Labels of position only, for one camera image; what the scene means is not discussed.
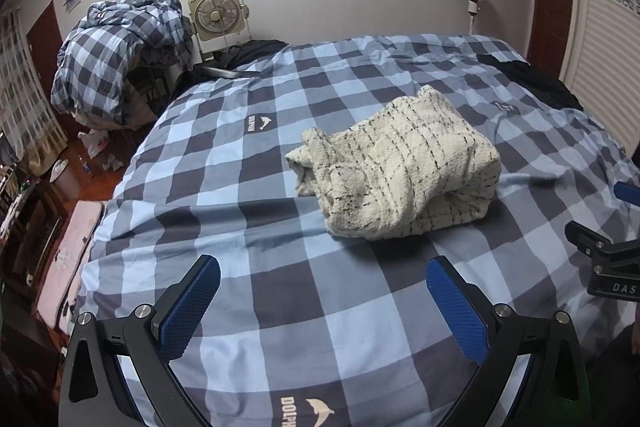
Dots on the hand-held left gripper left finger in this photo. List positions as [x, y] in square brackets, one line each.
[192, 307]

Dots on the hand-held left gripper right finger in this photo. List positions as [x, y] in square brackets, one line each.
[457, 307]

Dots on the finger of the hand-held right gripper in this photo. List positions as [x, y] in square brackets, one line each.
[629, 194]

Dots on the cream knitted sweater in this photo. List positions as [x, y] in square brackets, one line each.
[410, 167]

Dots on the blue checkered bed blanket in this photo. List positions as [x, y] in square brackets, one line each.
[240, 207]

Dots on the pink floor mat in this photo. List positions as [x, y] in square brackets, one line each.
[65, 267]

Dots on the black garment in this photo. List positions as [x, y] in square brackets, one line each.
[540, 82]

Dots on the white louvered wardrobe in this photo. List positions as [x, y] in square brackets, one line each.
[600, 32]

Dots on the small plastic bottle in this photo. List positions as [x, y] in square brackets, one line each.
[86, 168]

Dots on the white waste bin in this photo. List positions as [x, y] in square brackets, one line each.
[66, 182]

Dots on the dark wooden cabinet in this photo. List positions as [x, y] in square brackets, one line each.
[25, 227]

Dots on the white plastic bag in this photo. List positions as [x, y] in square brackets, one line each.
[94, 142]

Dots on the black cloth beside fan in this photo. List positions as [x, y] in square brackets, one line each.
[250, 52]

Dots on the patterned curtain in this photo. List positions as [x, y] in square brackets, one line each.
[20, 97]

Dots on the pile of checkered duvet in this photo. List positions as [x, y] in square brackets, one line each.
[110, 47]

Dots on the beige box fan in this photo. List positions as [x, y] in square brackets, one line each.
[216, 14]

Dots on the red-brown door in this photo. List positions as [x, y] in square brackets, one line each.
[47, 37]

